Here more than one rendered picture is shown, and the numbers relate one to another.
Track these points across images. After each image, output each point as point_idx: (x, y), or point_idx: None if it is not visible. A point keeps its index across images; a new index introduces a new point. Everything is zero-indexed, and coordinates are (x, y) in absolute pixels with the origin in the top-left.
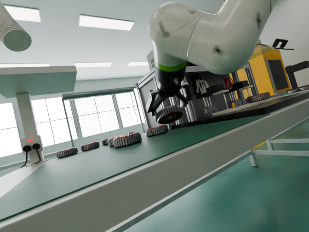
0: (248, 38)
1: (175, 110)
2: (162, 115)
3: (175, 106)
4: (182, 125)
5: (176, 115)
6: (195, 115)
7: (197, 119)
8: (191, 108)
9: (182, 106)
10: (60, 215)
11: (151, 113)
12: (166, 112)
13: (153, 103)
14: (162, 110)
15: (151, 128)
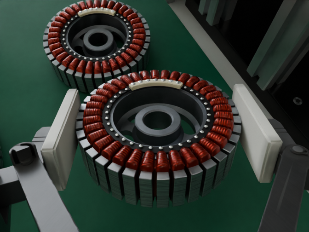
0: None
1: (190, 198)
2: (101, 186)
3: (204, 171)
4: (218, 41)
5: (194, 130)
6: (293, 68)
7: None
8: (300, 46)
9: (250, 154)
10: None
11: (35, 135)
12: (130, 198)
13: (30, 207)
14: (109, 162)
15: (70, 64)
